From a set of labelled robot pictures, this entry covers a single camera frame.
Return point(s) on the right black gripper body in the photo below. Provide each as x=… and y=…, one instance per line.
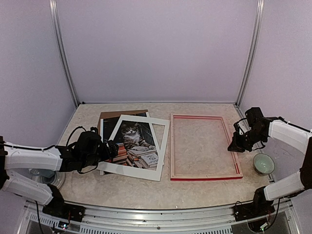
x=246, y=142

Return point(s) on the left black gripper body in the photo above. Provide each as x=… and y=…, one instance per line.
x=92, y=159

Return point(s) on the brown backing board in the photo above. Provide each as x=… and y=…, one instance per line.
x=105, y=115

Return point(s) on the red wooden picture frame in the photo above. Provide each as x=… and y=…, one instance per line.
x=199, y=149

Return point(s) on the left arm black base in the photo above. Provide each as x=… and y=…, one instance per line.
x=66, y=211

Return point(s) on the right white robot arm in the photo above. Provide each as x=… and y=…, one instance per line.
x=289, y=145

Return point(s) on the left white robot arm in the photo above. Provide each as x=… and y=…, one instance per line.
x=56, y=158

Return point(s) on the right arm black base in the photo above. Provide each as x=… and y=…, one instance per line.
x=249, y=211

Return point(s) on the green ceramic bowl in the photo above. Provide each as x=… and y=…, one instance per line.
x=263, y=164

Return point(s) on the light blue mug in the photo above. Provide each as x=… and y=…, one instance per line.
x=42, y=172

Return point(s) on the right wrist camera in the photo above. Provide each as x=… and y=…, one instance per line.
x=240, y=129

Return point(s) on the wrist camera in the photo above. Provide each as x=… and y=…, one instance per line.
x=94, y=129
x=240, y=129

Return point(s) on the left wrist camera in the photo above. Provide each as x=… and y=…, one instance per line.
x=94, y=129

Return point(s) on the front aluminium rail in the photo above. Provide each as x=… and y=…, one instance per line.
x=107, y=220

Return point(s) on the right aluminium corner post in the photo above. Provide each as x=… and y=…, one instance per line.
x=251, y=52

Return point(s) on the aluminium corner post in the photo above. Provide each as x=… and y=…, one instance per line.
x=61, y=51
x=251, y=52

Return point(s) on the left aluminium corner post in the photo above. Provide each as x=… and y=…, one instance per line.
x=61, y=51

